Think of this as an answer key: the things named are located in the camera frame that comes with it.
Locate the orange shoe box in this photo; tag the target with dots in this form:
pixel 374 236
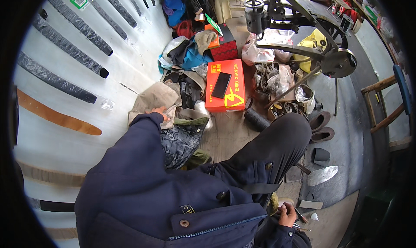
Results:
pixel 237 85

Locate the cluttered shelf with goods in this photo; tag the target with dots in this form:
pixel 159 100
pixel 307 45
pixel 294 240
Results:
pixel 364 10

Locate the person's right hand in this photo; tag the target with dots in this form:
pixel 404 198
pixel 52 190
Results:
pixel 287 216

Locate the black smartphone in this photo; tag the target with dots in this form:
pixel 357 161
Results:
pixel 221 85

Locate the person's left hand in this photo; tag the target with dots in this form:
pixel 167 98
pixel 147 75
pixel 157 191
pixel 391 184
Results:
pixel 158 111

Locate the white plastic bag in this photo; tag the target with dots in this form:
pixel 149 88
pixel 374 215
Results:
pixel 203 113

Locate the beige cloth bag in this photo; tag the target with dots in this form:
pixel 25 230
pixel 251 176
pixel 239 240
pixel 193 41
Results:
pixel 156 96

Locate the green white sticker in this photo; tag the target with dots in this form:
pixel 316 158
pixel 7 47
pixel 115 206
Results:
pixel 79 1

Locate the heap of clothes and bags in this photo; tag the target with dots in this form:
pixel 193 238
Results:
pixel 188 54

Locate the person's left fingers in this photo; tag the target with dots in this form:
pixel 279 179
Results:
pixel 165 116

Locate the dark patterned fabric bag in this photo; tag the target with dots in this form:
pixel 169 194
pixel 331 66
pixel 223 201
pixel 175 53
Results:
pixel 180 144

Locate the white plastic bags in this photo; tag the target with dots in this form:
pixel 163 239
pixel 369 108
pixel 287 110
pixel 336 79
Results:
pixel 256 51

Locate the row of black wrapped belts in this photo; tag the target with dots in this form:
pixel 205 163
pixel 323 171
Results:
pixel 68 48

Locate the small clear plastic bag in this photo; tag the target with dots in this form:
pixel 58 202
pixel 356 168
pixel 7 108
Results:
pixel 107 104

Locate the pot lined with plastic bag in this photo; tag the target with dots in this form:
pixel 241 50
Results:
pixel 305 96

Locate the black shoe patching machine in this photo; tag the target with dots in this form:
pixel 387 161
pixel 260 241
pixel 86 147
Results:
pixel 276 10

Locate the tins of nails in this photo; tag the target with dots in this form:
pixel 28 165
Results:
pixel 282 109

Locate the person's right fingers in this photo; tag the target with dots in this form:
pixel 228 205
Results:
pixel 283 209

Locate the tan leather belt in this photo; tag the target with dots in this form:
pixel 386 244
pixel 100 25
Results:
pixel 52 175

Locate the carton of shoe repair parts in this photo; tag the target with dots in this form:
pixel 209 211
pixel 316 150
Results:
pixel 273 80

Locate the black rubber heel piece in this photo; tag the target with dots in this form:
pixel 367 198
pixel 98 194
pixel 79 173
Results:
pixel 320 155

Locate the person's legs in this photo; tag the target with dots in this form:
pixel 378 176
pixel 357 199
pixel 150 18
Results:
pixel 276 144

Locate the plain black belt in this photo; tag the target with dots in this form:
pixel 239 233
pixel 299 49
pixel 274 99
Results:
pixel 58 205

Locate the grey sharpening stone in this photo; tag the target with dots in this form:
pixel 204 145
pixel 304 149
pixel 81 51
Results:
pixel 311 204

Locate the olive green cloth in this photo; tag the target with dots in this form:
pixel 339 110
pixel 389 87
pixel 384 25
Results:
pixel 199 158

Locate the black thread spool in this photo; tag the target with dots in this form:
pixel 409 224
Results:
pixel 256 118

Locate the beige plastic stool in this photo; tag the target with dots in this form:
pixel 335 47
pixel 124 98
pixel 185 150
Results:
pixel 229 2

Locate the yellow plastic bag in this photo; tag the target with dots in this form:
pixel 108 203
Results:
pixel 308 43

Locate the wooden chair with blue back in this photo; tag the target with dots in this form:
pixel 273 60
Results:
pixel 386 114

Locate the person's body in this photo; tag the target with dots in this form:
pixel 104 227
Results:
pixel 136 199

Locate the red bag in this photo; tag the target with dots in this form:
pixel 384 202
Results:
pixel 185 29

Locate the sole shaped metal plate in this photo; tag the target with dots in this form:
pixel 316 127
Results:
pixel 321 175

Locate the red black patterned box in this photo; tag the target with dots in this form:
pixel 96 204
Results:
pixel 226 48

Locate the brown leather belt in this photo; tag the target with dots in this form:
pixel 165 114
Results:
pixel 55 116

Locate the small metal tool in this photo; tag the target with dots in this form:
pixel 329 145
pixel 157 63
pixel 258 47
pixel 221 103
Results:
pixel 302 228

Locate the blue fabric bag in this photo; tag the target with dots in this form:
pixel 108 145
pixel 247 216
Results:
pixel 174 5

